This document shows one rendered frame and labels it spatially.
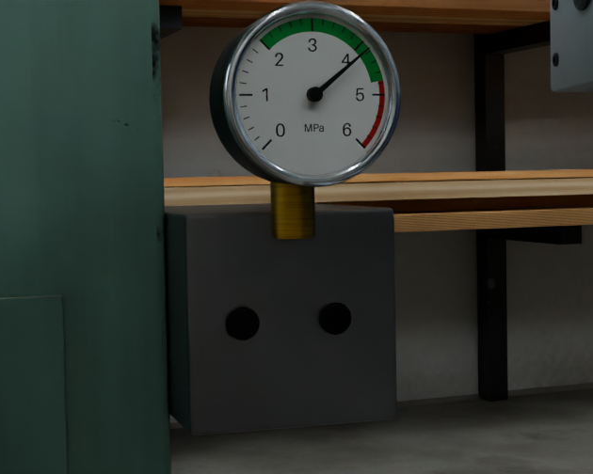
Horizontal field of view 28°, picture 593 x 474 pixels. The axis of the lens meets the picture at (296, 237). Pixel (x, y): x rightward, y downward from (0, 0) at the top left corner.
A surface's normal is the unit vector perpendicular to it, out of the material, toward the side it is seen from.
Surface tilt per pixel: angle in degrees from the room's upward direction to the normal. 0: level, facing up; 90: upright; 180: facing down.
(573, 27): 90
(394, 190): 91
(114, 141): 90
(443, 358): 90
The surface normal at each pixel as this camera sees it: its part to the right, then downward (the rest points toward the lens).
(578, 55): -0.99, 0.03
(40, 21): 0.29, 0.04
